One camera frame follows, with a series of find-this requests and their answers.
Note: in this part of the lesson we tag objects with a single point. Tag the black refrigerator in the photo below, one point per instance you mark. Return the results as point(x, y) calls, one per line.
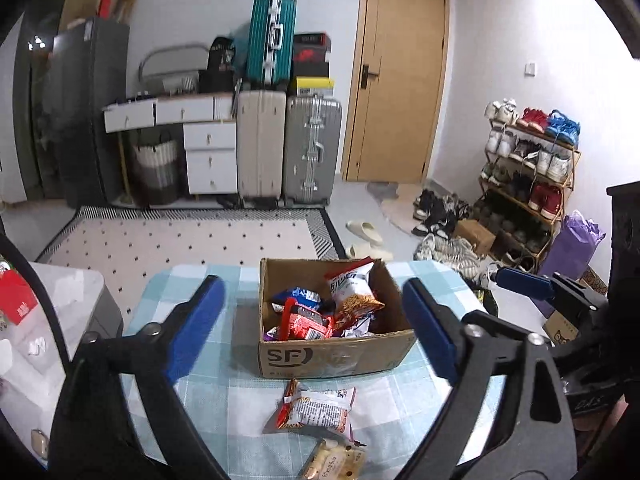
point(56, 144)

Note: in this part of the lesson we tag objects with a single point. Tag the checked teal tablecloth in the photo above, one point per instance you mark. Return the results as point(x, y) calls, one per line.
point(232, 406)

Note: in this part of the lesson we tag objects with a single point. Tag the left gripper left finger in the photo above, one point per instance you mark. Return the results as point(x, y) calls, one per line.
point(92, 434)

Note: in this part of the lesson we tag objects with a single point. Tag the white red noodle snack bag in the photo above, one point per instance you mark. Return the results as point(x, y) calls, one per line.
point(303, 407)

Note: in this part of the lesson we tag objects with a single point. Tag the stacked shoe boxes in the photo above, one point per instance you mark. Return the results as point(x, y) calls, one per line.
point(310, 72)

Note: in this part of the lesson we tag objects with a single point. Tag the white drawer desk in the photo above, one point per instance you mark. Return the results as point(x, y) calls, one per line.
point(208, 135)

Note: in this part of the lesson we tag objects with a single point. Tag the dotted floor rug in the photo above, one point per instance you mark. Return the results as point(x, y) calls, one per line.
point(129, 246)

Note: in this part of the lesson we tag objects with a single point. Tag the silver hard suitcase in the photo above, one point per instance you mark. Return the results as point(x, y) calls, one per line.
point(312, 133)

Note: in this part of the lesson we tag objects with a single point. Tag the red gift bag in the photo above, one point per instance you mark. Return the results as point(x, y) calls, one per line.
point(17, 299)

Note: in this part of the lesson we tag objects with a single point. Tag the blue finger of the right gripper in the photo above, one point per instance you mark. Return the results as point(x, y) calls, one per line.
point(540, 287)

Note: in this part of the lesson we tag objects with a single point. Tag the clear cookie packet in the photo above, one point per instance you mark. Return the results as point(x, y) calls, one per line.
point(335, 460)

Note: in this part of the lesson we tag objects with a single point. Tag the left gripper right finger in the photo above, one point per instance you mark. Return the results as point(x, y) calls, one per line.
point(532, 434)

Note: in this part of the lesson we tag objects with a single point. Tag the wooden shoe rack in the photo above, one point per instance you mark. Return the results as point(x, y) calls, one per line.
point(530, 169)

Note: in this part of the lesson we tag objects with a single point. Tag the striped laundry basket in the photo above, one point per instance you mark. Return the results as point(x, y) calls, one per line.
point(156, 167)

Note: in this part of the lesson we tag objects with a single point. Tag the blue barcode snack packet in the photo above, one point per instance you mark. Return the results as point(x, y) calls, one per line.
point(305, 297)

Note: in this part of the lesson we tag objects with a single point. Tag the wooden door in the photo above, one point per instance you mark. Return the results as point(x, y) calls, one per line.
point(396, 92)

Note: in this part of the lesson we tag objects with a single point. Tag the orange chips snack bag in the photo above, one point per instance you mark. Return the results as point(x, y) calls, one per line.
point(353, 296)

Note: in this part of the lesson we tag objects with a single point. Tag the teal hard suitcase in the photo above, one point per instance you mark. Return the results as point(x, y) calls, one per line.
point(270, 43)

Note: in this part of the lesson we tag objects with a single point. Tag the SF cardboard box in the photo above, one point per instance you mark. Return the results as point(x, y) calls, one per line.
point(391, 339)

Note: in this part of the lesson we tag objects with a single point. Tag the purple gift bag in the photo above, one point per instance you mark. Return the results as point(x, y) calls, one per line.
point(572, 249)

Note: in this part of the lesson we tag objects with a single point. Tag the beige hard suitcase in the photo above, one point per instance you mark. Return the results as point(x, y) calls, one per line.
point(261, 124)

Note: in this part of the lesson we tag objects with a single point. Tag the red barcode snack packet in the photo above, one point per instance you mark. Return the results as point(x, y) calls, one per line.
point(301, 323)

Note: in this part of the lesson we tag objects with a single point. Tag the beige slipper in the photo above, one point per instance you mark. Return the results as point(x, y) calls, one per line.
point(366, 231)

